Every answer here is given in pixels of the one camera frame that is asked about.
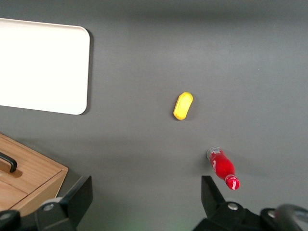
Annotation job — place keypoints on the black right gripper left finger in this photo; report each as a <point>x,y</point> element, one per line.
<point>72,204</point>

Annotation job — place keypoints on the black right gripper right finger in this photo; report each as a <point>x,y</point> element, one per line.
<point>216,209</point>

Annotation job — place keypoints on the red coke bottle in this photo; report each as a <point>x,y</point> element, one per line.
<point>222,166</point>

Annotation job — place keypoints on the white rectangular tray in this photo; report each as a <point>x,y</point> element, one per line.
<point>43,67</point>

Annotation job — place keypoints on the wooden box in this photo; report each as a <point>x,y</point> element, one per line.
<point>36,173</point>

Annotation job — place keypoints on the yellow oval toy block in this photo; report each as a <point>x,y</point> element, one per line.
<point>183,106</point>

